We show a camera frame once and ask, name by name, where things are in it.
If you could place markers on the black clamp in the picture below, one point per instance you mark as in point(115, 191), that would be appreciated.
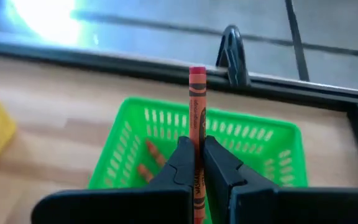
point(232, 62)

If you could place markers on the orange crayon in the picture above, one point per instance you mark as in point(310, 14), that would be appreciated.
point(197, 102)
point(155, 154)
point(145, 172)

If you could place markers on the green plastic basket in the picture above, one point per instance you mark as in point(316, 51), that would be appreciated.
point(259, 149)

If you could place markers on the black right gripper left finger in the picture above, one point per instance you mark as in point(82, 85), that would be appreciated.
point(113, 207)

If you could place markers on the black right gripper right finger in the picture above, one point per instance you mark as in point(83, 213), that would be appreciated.
point(291, 207)

